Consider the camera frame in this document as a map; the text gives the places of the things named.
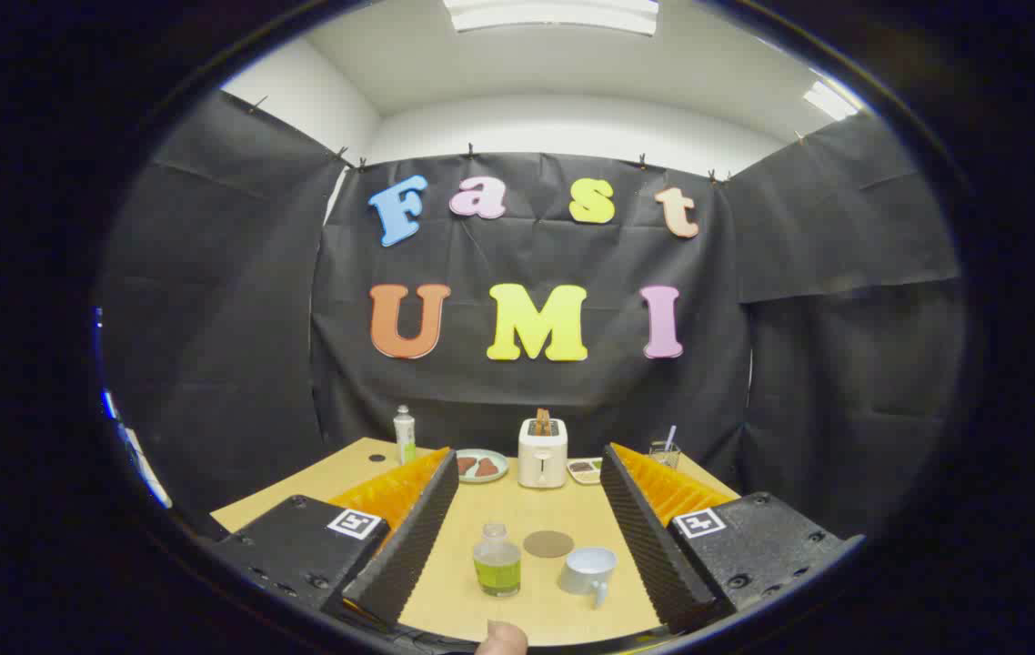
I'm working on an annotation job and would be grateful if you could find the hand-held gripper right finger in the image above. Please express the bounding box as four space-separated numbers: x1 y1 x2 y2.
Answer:
599 443 866 635

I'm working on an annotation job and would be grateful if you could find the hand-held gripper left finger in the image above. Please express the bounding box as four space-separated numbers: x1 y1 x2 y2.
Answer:
208 446 461 633

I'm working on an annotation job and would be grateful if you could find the pale blue cup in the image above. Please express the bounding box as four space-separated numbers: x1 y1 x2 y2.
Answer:
558 546 618 610

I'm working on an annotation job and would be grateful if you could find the clear juice bottle green label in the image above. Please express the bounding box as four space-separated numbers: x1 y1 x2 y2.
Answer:
472 523 523 599

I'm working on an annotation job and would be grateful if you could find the round brown coaster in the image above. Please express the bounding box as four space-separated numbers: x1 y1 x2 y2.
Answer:
523 530 576 559

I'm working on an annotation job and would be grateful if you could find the white and green tube bottle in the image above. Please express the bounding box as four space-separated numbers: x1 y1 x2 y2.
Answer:
393 405 417 466

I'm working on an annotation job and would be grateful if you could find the wooden table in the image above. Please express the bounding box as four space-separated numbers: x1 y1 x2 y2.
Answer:
210 438 741 647

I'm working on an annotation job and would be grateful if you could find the pale green plate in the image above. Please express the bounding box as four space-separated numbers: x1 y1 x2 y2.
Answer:
456 448 510 484

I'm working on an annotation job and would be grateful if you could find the white toaster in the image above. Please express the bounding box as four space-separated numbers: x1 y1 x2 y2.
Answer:
517 417 568 489

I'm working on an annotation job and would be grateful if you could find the black backdrop cloth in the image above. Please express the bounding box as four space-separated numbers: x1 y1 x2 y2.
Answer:
99 91 969 538

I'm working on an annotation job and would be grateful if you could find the small ceiling light panel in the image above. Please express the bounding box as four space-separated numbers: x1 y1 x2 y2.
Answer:
802 80 859 122

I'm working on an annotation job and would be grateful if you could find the large ceiling light panel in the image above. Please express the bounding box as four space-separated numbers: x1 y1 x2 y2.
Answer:
442 0 660 37

